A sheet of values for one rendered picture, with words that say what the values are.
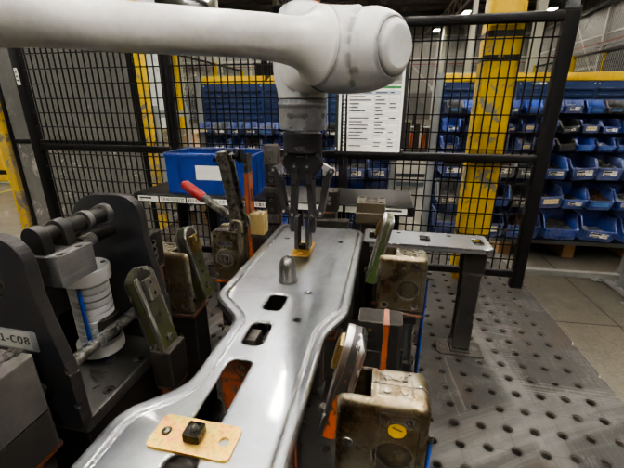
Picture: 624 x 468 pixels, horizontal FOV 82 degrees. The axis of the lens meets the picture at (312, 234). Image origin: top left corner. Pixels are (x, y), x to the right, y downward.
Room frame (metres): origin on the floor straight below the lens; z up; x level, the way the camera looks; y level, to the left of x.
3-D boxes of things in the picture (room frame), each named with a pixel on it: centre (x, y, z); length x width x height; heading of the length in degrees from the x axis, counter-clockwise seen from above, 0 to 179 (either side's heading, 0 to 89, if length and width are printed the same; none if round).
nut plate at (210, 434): (0.26, 0.11, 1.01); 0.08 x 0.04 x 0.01; 78
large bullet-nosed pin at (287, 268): (0.60, 0.04, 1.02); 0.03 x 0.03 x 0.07
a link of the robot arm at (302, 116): (0.72, 0.02, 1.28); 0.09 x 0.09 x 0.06
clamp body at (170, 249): (0.59, 0.24, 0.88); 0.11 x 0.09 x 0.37; 78
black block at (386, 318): (0.49, -0.11, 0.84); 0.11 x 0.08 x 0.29; 78
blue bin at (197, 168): (1.22, 0.31, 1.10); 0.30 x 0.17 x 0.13; 79
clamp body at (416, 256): (0.62, -0.17, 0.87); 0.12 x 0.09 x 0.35; 78
